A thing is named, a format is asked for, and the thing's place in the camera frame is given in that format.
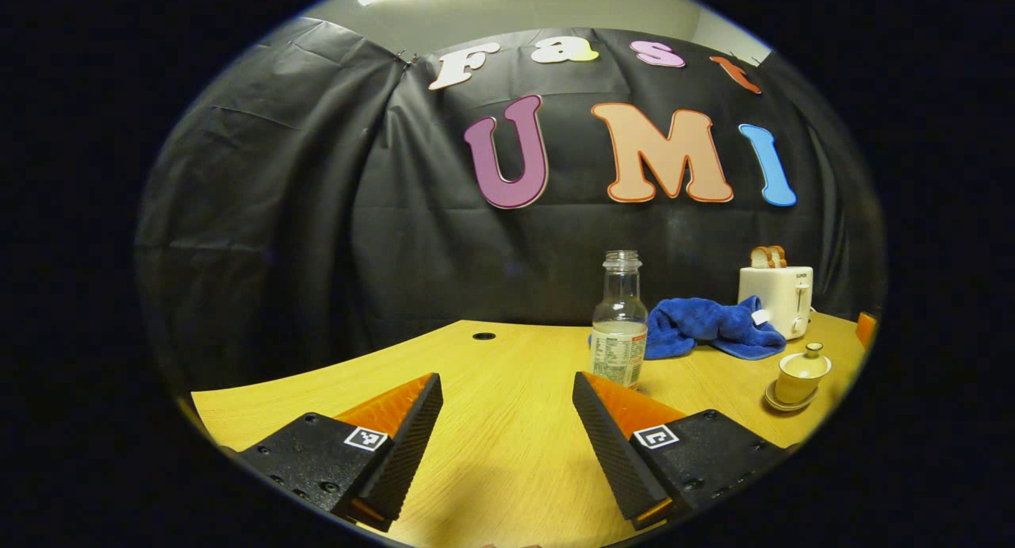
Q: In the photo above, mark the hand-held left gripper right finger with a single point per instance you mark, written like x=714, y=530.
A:
x=607, y=449

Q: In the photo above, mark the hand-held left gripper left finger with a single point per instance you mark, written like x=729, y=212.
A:
x=408, y=445

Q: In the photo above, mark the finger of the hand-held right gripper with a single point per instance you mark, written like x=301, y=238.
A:
x=866, y=330

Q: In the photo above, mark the cream teacup lid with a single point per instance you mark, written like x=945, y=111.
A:
x=807, y=364

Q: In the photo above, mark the cream ceramic teacup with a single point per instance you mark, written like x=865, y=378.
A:
x=797, y=389

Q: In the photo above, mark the clear plastic water bottle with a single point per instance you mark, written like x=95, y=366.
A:
x=620, y=350

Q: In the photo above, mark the white toaster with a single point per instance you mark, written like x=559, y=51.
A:
x=773, y=298

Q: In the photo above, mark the cream ceramic saucer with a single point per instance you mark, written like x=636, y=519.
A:
x=781, y=405

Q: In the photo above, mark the toast bread slice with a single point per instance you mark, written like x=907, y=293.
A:
x=779, y=256
x=760, y=258

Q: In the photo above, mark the blue towel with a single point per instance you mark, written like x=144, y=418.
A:
x=698, y=326

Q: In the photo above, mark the black backdrop cloth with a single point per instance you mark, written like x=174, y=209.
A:
x=317, y=215

